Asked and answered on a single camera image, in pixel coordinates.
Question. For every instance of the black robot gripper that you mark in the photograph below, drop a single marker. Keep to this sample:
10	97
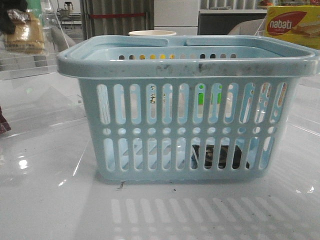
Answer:
6	24

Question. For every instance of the yellow nabati wafer box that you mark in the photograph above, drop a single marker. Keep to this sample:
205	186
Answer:
295	24

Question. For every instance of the white drawer cabinet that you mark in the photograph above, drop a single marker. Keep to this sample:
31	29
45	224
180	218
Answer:
180	16

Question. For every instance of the packaged bread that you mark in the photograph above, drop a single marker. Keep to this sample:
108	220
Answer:
28	37

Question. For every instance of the white paper cup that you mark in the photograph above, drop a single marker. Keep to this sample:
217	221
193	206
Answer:
152	33

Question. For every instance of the clear acrylic stand right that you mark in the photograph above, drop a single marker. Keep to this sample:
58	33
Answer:
309	37

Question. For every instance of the light blue plastic basket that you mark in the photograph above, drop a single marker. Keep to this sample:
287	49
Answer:
148	99

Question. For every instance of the dark red snack packet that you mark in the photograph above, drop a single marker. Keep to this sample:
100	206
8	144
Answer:
4	125

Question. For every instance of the clear acrylic shelf left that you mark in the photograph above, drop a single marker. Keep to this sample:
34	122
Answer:
34	97

